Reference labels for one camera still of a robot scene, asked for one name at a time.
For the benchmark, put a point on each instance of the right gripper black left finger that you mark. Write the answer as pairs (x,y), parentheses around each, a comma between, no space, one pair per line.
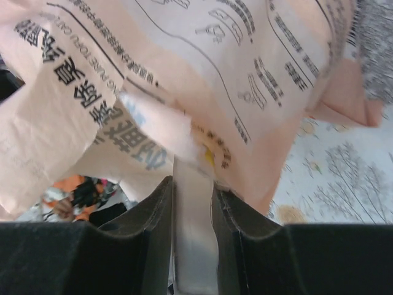
(128,255)

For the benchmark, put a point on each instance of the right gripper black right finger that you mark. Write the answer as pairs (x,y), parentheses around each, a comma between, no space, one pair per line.
(258,256)

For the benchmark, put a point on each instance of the clear plastic litter scoop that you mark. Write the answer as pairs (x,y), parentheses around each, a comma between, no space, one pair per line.
(194,247)

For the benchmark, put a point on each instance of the peach cat litter bag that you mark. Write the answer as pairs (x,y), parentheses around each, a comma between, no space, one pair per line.
(111,88)

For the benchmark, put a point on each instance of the floral patterned table mat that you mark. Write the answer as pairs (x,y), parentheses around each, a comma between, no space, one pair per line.
(342,171)

